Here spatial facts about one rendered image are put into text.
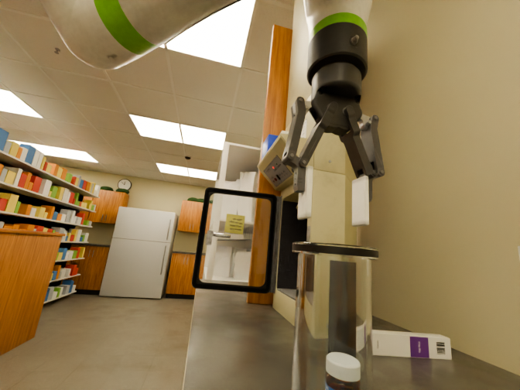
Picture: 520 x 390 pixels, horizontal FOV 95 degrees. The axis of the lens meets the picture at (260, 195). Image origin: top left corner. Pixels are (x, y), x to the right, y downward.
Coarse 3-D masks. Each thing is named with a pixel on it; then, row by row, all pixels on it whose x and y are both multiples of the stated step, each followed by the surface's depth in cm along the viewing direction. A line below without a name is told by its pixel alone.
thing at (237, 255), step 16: (208, 208) 97; (224, 208) 98; (240, 208) 99; (256, 208) 100; (208, 224) 96; (224, 224) 97; (240, 224) 97; (256, 224) 98; (224, 240) 95; (240, 240) 96; (256, 240) 97; (208, 256) 93; (224, 256) 94; (240, 256) 95; (256, 256) 96; (208, 272) 92; (224, 272) 93; (240, 272) 93; (256, 272) 94
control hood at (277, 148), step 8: (280, 136) 74; (272, 144) 81; (280, 144) 76; (304, 144) 75; (272, 152) 84; (280, 152) 80; (264, 160) 93; (312, 160) 74; (264, 168) 98; (288, 168) 82; (272, 184) 102; (280, 184) 95; (288, 184) 93
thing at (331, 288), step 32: (320, 256) 28; (352, 256) 26; (320, 288) 27; (352, 288) 26; (320, 320) 26; (352, 320) 26; (320, 352) 26; (352, 352) 25; (320, 384) 25; (352, 384) 24
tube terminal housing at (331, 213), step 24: (312, 120) 80; (336, 144) 77; (336, 168) 76; (288, 192) 94; (312, 192) 72; (336, 192) 74; (312, 216) 70; (336, 216) 72; (312, 240) 69; (336, 240) 71; (288, 312) 77
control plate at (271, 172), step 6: (276, 156) 83; (270, 162) 90; (276, 162) 86; (270, 168) 93; (276, 168) 89; (282, 168) 85; (270, 174) 97; (276, 174) 92; (282, 174) 88; (288, 174) 85; (282, 180) 91
